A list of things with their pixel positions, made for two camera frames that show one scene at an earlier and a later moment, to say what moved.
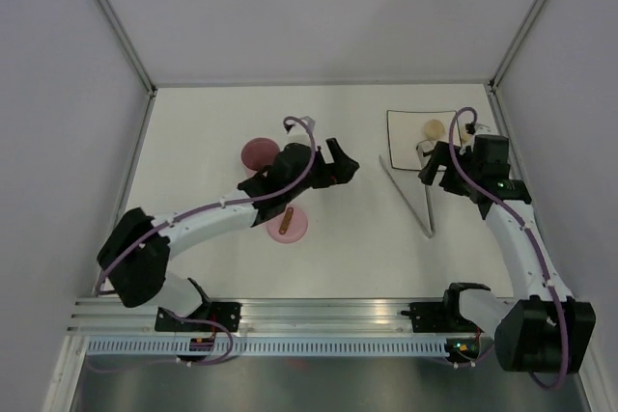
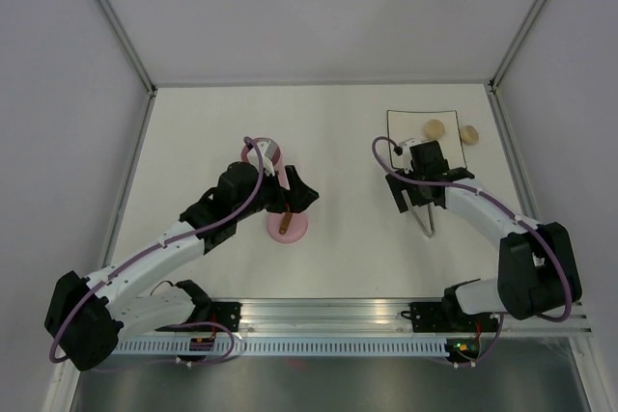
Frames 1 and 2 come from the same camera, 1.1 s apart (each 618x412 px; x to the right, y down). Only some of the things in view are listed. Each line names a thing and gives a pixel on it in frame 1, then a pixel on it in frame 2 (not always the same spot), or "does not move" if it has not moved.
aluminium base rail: [333, 316] does not move
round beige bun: [464, 135] does not move
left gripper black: [342, 172] → [295, 200]
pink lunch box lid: [290, 227] does not move
